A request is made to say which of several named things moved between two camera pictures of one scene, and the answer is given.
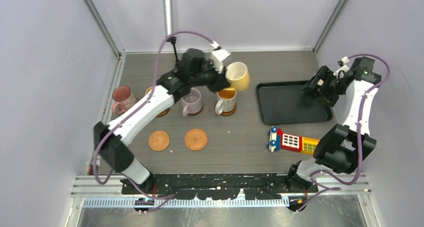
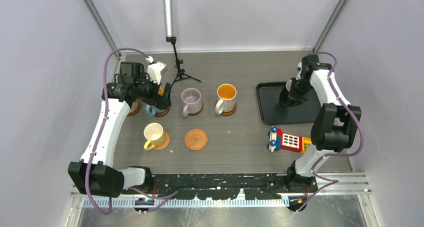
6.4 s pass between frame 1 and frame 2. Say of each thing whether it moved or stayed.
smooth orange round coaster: stayed
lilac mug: stayed
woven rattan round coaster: stayed
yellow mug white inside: moved
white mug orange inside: stayed
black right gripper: moved
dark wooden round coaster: stayed
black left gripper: moved
